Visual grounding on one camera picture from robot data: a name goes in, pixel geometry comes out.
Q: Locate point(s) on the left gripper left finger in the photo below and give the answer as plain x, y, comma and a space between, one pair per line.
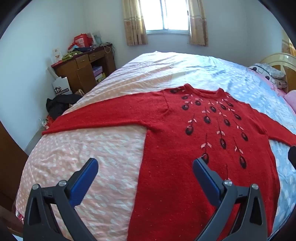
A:
40, 222

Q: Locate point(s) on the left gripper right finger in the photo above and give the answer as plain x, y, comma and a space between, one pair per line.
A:
250, 222

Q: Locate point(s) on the red knitted sweater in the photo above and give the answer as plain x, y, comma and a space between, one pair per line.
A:
183, 124

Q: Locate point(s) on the black clothes pile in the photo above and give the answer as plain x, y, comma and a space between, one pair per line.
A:
59, 104

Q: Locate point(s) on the pink blue dotted bedsheet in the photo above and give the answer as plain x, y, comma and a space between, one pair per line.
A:
108, 205

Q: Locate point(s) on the pink fluffy blanket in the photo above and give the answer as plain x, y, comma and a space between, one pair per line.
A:
290, 98

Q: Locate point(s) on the grey patterned pillow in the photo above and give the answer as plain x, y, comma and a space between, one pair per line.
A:
274, 76

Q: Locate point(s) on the cream wooden headboard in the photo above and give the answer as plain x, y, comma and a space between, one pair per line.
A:
285, 63

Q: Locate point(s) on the white paper shopping bag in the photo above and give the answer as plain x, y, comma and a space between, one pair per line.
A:
61, 86

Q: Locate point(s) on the brown wooden desk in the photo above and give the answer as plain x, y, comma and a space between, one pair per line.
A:
79, 69

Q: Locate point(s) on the green cloth on desk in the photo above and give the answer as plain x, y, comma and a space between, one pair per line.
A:
70, 55

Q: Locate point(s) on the right beige curtain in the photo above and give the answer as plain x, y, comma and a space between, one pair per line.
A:
198, 24

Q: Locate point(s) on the beige curtain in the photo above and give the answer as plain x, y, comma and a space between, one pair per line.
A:
135, 31
198, 24

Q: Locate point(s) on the red gift bag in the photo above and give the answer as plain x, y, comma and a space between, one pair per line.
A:
81, 41

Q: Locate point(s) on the left beige curtain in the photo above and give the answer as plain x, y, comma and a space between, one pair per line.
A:
135, 31

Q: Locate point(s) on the white card on wall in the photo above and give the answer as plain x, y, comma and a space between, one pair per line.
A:
57, 55

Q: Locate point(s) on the window with white frame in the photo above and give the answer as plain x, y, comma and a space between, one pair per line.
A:
165, 16

